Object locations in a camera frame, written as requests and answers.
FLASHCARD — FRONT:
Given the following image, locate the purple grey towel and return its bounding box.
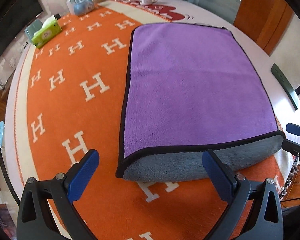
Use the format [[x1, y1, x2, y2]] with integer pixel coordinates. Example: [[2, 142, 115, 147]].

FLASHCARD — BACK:
[[115, 23, 286, 182]]

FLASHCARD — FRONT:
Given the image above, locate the dark green smartphone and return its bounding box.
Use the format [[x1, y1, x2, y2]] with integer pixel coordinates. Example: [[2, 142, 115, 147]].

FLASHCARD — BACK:
[[270, 63, 299, 110]]

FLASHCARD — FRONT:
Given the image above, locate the blue round plastic stool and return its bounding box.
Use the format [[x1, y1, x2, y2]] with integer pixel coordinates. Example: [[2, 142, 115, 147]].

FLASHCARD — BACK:
[[0, 121, 5, 146]]

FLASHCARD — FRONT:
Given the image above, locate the orange H-pattern table runner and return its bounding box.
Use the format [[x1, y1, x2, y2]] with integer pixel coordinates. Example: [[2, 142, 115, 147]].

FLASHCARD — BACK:
[[13, 0, 294, 240]]

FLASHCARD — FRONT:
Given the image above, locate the teal electric kettle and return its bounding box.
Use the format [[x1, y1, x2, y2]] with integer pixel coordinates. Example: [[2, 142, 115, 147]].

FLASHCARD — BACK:
[[24, 18, 43, 42]]

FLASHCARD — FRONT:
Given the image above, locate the green tissue box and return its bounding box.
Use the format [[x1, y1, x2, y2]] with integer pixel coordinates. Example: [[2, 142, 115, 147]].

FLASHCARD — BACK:
[[31, 15, 62, 49]]

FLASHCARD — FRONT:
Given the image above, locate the blue ceramic teapot mug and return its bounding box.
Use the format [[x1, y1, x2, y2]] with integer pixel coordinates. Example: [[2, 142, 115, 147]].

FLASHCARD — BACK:
[[69, 0, 95, 16]]

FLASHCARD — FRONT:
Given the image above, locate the black wall television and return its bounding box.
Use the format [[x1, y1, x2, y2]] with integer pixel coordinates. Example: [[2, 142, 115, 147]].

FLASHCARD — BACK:
[[0, 0, 43, 57]]

